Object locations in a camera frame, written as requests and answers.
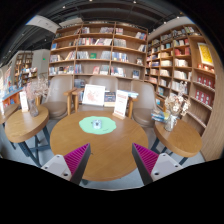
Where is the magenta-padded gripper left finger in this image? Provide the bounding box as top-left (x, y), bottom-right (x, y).
top-left (41, 143), bottom-right (92, 186)

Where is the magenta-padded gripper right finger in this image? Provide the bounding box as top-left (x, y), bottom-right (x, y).
top-left (131, 143), bottom-right (184, 186)

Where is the translucent light blue computer mouse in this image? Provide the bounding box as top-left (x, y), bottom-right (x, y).
top-left (91, 119), bottom-right (103, 130)

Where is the green wavy-edged mouse pad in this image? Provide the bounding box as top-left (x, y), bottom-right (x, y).
top-left (78, 115), bottom-right (118, 136)

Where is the round wooden side table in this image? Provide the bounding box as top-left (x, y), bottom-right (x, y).
top-left (150, 119), bottom-right (203, 166)
top-left (4, 104), bottom-right (51, 168)

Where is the glass vase with dried flowers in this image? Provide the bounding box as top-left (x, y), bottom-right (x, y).
top-left (163, 81), bottom-right (192, 133)
top-left (24, 74), bottom-right (51, 118)

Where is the pile of wrapped books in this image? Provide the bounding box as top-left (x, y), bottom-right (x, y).
top-left (150, 109), bottom-right (171, 124)

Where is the brown leather armchair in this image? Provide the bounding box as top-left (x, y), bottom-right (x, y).
top-left (41, 74), bottom-right (78, 121)
top-left (71, 75), bottom-right (138, 113)
top-left (129, 79), bottom-right (158, 129)

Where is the white red sign on stand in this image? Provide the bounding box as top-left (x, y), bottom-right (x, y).
top-left (112, 89), bottom-right (130, 120)

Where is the stack of blue books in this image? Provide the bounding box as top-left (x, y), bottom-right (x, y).
top-left (126, 89), bottom-right (140, 99)

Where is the white framed picture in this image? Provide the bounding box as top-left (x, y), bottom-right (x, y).
top-left (81, 83), bottom-right (107, 107)

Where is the dark blue book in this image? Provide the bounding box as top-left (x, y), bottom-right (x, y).
top-left (103, 91), bottom-right (117, 108)

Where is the small white table sign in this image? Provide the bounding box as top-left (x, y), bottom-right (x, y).
top-left (18, 90), bottom-right (30, 113)

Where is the colourful display stand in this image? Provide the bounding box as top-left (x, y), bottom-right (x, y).
top-left (0, 64), bottom-right (24, 116)

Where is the wooden bookshelf with yellow poster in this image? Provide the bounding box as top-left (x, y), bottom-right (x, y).
top-left (144, 23), bottom-right (224, 161)

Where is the small distant wooden bookshelf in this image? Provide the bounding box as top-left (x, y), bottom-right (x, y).
top-left (13, 50), bottom-right (38, 86)

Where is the wide wooden bookshelf unit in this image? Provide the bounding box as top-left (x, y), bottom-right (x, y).
top-left (48, 20), bottom-right (149, 89)

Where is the white hanging ceiling sign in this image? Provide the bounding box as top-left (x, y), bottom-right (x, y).
top-left (25, 14), bottom-right (63, 34)

